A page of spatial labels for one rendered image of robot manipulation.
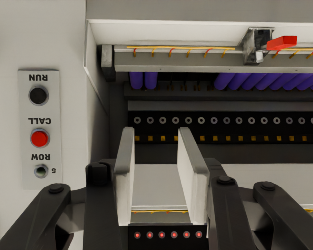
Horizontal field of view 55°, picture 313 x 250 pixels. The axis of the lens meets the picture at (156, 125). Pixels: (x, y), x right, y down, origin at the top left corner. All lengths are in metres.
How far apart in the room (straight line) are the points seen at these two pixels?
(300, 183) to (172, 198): 0.14
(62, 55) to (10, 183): 0.14
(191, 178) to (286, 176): 0.22
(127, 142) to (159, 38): 0.19
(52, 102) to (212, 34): 0.18
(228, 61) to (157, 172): 0.15
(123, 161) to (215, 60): 0.24
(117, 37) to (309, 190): 0.27
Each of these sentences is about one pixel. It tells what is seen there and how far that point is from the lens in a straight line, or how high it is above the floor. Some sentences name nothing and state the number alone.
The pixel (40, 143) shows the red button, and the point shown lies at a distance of 0.32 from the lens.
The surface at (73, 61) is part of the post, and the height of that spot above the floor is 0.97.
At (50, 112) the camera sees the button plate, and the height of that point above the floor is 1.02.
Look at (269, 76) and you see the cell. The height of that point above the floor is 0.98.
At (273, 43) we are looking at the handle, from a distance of 0.30.
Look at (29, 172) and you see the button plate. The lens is 0.34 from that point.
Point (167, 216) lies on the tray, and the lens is 0.41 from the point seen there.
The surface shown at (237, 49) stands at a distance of 0.37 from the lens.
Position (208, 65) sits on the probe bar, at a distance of 0.36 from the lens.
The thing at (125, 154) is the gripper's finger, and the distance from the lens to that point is 0.16.
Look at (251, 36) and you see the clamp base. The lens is 0.34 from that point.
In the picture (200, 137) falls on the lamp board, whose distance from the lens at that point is 0.48.
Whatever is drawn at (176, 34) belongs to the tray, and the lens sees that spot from 0.34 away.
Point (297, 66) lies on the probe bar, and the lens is 0.40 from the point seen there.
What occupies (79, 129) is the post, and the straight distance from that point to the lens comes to 0.32.
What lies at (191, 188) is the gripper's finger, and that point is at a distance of 0.15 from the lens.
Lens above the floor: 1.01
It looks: 6 degrees up
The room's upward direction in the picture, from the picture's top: 180 degrees counter-clockwise
